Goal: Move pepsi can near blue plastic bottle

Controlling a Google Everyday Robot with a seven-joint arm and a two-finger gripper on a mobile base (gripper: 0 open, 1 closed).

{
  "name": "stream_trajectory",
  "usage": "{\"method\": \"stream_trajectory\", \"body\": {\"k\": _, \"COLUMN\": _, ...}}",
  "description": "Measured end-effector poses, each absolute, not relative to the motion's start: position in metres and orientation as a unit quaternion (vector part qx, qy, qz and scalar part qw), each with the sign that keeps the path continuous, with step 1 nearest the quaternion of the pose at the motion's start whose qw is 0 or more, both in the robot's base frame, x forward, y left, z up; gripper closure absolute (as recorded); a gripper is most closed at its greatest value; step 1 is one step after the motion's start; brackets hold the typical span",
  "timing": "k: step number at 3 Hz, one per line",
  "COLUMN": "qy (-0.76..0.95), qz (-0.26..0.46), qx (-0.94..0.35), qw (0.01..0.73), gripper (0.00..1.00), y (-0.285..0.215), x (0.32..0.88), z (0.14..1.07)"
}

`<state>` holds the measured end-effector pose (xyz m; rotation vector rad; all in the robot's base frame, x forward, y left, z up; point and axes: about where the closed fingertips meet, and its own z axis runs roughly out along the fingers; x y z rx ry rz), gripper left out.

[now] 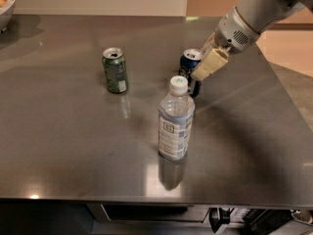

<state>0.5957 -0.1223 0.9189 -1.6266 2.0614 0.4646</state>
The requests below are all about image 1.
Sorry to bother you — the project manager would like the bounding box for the blue pepsi can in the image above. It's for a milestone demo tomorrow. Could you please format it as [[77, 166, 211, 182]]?
[[179, 49, 202, 98]]

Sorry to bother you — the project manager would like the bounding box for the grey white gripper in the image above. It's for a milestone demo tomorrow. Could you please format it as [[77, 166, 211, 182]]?
[[192, 7, 260, 81]]

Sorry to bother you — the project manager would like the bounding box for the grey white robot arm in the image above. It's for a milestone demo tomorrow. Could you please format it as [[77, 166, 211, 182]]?
[[192, 0, 313, 81]]

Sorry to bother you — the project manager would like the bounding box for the white bowl with fruit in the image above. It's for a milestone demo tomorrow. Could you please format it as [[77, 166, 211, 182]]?
[[0, 0, 16, 32]]

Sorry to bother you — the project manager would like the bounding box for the green soda can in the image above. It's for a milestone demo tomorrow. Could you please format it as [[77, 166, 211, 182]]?
[[102, 47, 128, 94]]

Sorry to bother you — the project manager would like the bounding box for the dark equipment under counter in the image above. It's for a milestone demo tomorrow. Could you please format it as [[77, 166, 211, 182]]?
[[208, 208, 313, 235]]

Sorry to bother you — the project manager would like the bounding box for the clear blue plastic bottle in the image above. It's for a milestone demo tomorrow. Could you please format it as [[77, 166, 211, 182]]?
[[158, 75, 195, 161]]

